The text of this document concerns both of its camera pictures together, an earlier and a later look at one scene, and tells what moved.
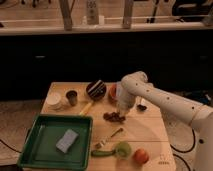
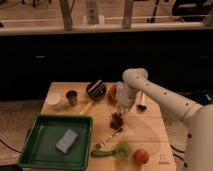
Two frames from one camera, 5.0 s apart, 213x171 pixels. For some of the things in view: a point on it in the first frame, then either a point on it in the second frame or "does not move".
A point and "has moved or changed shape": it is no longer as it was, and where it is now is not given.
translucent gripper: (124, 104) does not move
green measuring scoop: (121, 150) does not move
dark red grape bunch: (114, 116) has moved or changed shape
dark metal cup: (72, 96) does not move
